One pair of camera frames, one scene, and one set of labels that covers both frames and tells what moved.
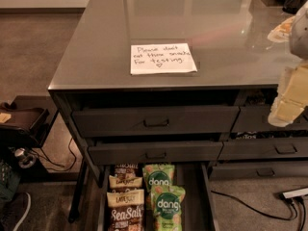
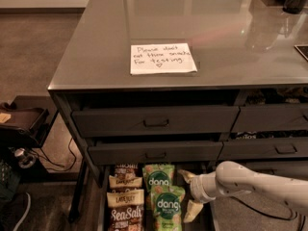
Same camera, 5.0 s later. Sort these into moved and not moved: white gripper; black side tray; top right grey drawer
Moved: white gripper
Not moved: top right grey drawer; black side tray
